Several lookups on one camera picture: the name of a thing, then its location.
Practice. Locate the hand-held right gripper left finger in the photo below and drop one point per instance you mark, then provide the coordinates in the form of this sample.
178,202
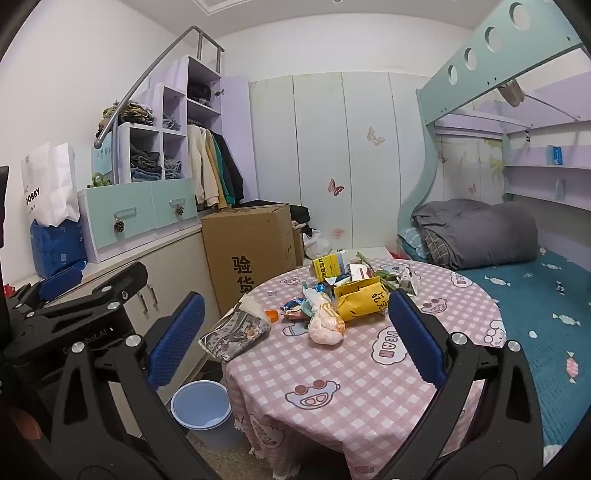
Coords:
178,341

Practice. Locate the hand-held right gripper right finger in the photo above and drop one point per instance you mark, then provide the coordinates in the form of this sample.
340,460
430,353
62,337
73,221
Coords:
415,337

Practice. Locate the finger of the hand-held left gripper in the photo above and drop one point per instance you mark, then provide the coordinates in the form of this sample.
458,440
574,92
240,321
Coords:
120,288
60,284

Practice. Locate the blue plastic waste bin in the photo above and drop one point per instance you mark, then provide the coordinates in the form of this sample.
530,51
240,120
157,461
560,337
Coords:
198,406

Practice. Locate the yellow carton box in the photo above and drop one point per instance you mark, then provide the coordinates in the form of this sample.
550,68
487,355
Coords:
325,270

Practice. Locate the blue snack packet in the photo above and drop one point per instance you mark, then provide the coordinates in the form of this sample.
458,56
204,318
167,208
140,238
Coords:
292,305

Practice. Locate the blue bag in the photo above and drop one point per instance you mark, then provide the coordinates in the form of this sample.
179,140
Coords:
57,247

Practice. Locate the grey printed bag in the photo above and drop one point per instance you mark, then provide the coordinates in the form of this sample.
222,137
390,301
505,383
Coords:
231,337

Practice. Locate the clear plastic wrapper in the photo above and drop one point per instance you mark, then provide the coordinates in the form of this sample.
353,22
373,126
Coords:
408,281

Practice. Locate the white floor cabinet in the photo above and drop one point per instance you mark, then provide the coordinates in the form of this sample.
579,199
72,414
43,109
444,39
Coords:
175,258

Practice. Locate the green leaf scraps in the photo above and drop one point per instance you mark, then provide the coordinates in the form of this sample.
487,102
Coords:
385,279

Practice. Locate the yellow paper bag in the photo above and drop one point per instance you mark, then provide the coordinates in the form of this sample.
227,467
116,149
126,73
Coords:
360,300

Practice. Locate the white tissue paper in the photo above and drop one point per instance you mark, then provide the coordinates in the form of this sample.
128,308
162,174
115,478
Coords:
251,304

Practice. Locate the white box red label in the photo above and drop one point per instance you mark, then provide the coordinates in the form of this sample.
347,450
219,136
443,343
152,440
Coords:
362,273

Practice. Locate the pink checked tablecloth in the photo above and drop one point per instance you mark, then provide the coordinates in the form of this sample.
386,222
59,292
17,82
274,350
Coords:
351,392

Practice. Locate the pink plastic bag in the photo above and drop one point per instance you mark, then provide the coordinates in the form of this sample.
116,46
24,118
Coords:
325,328

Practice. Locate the grey checked blanket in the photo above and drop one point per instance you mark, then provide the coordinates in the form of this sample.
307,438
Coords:
436,247

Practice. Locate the white shopping bag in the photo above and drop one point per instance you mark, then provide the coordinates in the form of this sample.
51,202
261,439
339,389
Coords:
51,184

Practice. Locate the green toy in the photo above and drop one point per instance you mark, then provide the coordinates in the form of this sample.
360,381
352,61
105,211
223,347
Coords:
99,180

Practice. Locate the brown cardboard box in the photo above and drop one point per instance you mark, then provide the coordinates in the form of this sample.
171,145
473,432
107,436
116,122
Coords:
249,244

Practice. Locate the teal printed bed sheet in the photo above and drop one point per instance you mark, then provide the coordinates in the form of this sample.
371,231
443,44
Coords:
531,300

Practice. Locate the grey duvet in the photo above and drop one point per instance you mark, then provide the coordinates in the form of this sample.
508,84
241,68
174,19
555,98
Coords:
480,230

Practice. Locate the folded dark clothes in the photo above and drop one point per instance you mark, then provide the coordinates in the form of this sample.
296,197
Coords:
145,164

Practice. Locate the folded grey jeans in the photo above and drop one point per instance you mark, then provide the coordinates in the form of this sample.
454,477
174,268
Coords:
173,170
172,122

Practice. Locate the white plastic bag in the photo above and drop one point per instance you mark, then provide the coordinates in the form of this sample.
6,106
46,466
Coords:
318,247

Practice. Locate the teal board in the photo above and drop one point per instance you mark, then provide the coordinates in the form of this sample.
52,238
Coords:
104,157

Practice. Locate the cream hanging jacket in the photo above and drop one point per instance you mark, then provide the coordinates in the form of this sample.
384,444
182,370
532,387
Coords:
198,161

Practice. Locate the dark hanging coat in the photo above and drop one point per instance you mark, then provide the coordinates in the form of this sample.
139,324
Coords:
231,170

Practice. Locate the black cloth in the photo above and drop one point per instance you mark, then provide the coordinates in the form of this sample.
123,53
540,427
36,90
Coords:
302,214

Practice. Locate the olive cloth pile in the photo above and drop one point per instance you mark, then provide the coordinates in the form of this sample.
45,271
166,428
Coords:
129,114

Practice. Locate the black folded clothes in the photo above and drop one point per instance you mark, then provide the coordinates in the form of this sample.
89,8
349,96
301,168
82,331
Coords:
199,92

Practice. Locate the purple shelf unit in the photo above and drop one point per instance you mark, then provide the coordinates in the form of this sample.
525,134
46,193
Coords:
180,78

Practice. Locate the grey metal handrail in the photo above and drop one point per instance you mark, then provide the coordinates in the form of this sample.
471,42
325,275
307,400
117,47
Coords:
152,69

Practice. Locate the small blue box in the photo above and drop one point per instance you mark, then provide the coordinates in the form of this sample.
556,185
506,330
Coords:
555,154

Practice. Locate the teal bunk bed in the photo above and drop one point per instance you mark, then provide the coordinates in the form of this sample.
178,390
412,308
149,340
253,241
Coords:
480,41

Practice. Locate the pink butterfly wall sticker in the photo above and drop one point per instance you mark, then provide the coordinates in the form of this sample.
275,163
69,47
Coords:
375,136
335,186

